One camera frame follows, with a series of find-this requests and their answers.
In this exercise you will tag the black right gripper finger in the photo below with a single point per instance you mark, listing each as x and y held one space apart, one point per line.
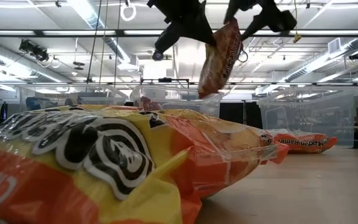
236 11
256 28

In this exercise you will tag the orange Maruchan ramen pack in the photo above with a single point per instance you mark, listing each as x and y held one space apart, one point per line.
104 174
303 141

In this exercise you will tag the white ceiling vent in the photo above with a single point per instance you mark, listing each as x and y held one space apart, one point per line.
334 46

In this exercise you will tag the dark monitor with blue light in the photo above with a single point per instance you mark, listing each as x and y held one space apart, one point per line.
4 112

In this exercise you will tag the black panel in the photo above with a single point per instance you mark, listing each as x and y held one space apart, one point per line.
253 113
235 113

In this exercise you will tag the thin black horizontal bar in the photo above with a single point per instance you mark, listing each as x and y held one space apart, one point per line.
259 83

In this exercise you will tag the round black ceiling camera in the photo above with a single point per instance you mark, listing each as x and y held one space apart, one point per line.
158 56

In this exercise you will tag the black rig camera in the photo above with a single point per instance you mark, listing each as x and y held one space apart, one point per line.
33 49

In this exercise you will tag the red Maruchan ramen pack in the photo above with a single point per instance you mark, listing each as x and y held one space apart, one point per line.
219 62
149 104

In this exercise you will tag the clear plastic bin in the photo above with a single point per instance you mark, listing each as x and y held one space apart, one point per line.
306 109
179 99
104 93

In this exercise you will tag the black ceiling dome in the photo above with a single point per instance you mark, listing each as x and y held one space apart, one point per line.
356 56

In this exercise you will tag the white LED light bar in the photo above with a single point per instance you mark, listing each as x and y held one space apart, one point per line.
79 32
8 32
141 32
325 32
269 32

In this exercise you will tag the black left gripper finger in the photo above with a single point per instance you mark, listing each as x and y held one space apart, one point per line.
200 31

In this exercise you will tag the black ceiling discs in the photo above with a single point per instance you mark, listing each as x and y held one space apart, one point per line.
79 64

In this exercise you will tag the black crossbar with lights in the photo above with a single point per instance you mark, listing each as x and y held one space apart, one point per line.
120 32

